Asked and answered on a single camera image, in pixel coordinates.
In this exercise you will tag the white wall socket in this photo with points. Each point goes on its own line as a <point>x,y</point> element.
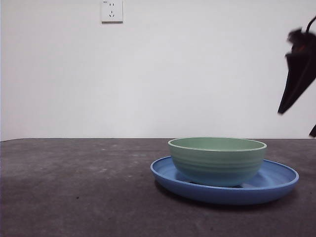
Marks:
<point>112,12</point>

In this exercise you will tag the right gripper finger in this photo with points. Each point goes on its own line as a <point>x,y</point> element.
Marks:
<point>298,79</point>
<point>314,132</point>

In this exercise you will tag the pale green ribbed bowl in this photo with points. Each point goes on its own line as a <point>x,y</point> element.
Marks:
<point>217,163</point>

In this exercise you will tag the blue round plate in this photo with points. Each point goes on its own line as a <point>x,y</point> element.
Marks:
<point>222,196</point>

